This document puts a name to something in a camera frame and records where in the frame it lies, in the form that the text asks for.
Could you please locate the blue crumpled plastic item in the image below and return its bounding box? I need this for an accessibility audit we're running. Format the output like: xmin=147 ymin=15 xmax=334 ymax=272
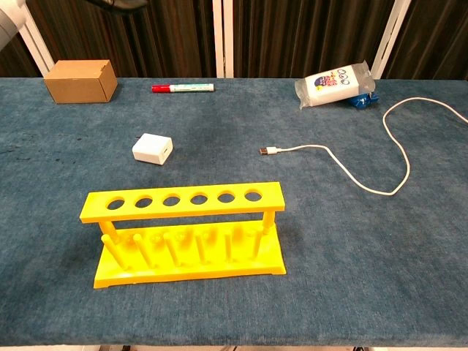
xmin=345 ymin=91 xmax=380 ymax=110

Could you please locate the red capped white marker pen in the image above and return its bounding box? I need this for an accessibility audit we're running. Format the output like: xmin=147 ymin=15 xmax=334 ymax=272
xmin=151 ymin=83 xmax=216 ymax=94

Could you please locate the yellow plastic test tube rack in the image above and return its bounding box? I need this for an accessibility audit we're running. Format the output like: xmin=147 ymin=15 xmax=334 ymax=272
xmin=79 ymin=181 xmax=287 ymax=290

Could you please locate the dark pleated curtain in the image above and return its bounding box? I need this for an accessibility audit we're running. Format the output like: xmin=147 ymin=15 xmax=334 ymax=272
xmin=0 ymin=0 xmax=468 ymax=79

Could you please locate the white USB cable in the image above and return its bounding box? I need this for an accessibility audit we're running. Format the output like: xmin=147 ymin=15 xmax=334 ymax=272
xmin=260 ymin=97 xmax=468 ymax=197

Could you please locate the white sponge in clear wrapper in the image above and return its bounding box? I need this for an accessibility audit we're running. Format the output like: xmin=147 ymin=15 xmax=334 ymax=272
xmin=294 ymin=60 xmax=377 ymax=110

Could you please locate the brown cardboard box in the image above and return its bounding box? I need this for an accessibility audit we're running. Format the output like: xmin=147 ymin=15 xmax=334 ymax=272
xmin=43 ymin=59 xmax=118 ymax=105

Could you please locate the white power adapter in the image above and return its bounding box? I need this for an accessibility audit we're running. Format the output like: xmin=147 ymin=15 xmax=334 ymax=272
xmin=132 ymin=133 xmax=174 ymax=166

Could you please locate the white upright frame post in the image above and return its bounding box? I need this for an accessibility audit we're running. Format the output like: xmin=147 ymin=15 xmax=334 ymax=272
xmin=211 ymin=0 xmax=235 ymax=78

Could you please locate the white slanted frame post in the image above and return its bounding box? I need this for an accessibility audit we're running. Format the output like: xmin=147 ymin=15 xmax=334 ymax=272
xmin=370 ymin=0 xmax=412 ymax=80
xmin=16 ymin=20 xmax=56 ymax=78

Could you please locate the teal velvet table cloth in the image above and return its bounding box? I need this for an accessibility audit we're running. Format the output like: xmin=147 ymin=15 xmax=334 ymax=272
xmin=0 ymin=76 xmax=468 ymax=347

